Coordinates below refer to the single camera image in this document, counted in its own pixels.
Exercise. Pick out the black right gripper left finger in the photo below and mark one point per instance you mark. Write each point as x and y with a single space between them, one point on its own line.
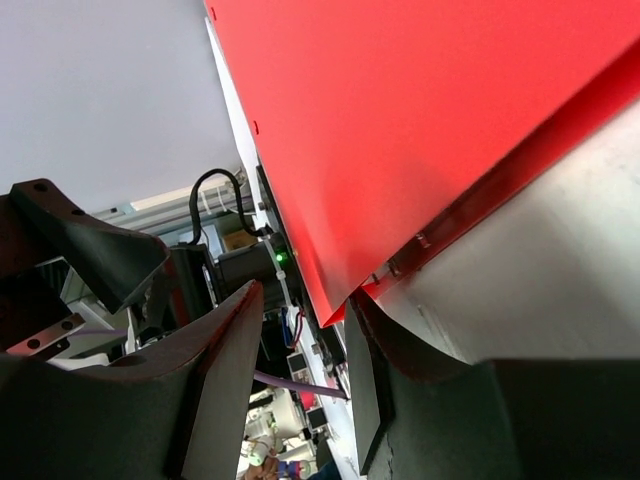
173 410

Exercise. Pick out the red folder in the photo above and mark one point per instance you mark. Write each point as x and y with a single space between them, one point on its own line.
371 118

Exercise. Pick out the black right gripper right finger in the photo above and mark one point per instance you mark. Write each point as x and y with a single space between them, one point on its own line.
422 414

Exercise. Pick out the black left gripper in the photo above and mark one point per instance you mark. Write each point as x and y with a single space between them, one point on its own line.
49 312

